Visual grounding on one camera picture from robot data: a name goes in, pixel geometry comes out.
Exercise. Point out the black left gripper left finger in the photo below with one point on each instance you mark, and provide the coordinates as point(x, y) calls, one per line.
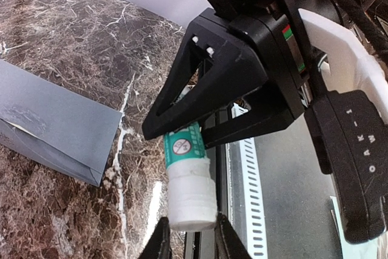
point(158, 246)

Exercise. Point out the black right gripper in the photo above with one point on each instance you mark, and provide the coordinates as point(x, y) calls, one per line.
point(213, 68)

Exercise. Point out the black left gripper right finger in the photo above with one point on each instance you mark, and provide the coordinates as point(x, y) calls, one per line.
point(227, 242)

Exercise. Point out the green white glue stick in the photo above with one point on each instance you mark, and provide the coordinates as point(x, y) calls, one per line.
point(191, 197)

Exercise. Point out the grey-blue paper envelope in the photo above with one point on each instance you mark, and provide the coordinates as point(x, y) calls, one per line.
point(54, 126)

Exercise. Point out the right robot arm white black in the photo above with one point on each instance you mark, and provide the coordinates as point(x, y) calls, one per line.
point(344, 13)

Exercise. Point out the grey slotted cable duct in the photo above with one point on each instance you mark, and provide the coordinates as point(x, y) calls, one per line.
point(253, 200)

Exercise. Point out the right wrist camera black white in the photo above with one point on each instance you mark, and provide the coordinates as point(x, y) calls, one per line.
point(348, 126)

